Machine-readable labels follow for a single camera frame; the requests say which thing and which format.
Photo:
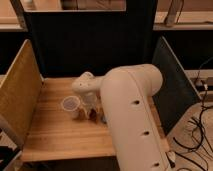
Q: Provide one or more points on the translucent ceramic cup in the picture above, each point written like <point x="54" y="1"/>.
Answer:
<point x="71" y="105"/>

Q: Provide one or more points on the left wooden side panel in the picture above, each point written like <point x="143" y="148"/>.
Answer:
<point x="19" y="91"/>

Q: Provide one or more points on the black back panel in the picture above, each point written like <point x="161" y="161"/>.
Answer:
<point x="72" y="42"/>

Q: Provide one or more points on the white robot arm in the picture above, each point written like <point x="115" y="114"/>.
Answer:
<point x="124" y="95"/>

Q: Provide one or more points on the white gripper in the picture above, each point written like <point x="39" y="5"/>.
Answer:
<point x="89" y="100"/>

